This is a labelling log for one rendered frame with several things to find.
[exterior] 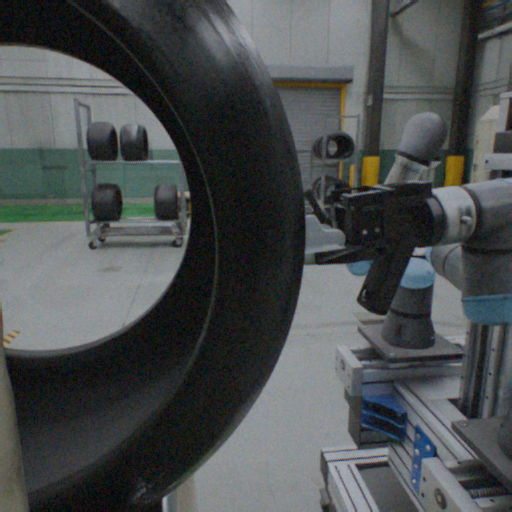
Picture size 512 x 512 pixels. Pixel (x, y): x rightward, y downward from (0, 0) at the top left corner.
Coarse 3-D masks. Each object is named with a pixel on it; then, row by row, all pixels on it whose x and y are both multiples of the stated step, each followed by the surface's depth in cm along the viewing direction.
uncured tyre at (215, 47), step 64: (0, 0) 47; (64, 0) 48; (128, 0) 26; (192, 0) 28; (128, 64) 52; (192, 64) 28; (256, 64) 32; (192, 128) 28; (256, 128) 30; (192, 192) 57; (256, 192) 31; (192, 256) 59; (256, 256) 32; (192, 320) 60; (256, 320) 33; (64, 384) 58; (128, 384) 58; (192, 384) 33; (256, 384) 36; (64, 448) 50; (128, 448) 34; (192, 448) 35
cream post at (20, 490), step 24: (0, 312) 20; (0, 336) 19; (0, 360) 19; (0, 384) 19; (0, 408) 19; (0, 432) 19; (0, 456) 19; (0, 480) 19; (24, 480) 22; (0, 504) 19; (24, 504) 22
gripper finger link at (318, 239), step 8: (312, 216) 49; (312, 224) 49; (312, 232) 49; (320, 232) 50; (328, 232) 50; (336, 232) 50; (312, 240) 50; (320, 240) 50; (328, 240) 50; (336, 240) 50; (344, 240) 50; (312, 248) 50; (320, 248) 50; (328, 248) 50; (336, 248) 50; (312, 256) 49; (304, 264) 50; (312, 264) 50
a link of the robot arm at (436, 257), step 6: (444, 246) 69; (450, 246) 67; (456, 246) 66; (426, 252) 75; (432, 252) 72; (438, 252) 69; (444, 252) 67; (432, 258) 71; (438, 258) 69; (444, 258) 67; (432, 264) 72; (438, 264) 69; (444, 264) 66; (438, 270) 70; (444, 270) 66; (444, 276) 68
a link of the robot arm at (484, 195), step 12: (492, 180) 57; (504, 180) 55; (468, 192) 53; (480, 192) 53; (492, 192) 53; (504, 192) 53; (480, 204) 52; (492, 204) 52; (504, 204) 52; (480, 216) 52; (492, 216) 52; (504, 216) 53; (480, 228) 53; (492, 228) 53; (504, 228) 53; (468, 240) 54; (480, 240) 55; (492, 240) 54; (504, 240) 53
